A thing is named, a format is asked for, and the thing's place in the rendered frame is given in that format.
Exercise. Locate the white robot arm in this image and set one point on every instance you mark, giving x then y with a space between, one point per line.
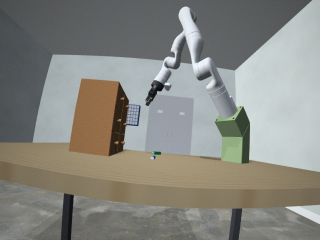
202 69

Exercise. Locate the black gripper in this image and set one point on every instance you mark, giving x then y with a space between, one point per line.
156 86

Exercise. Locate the small brown wooden chest of drawers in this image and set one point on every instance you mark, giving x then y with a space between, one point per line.
93 117

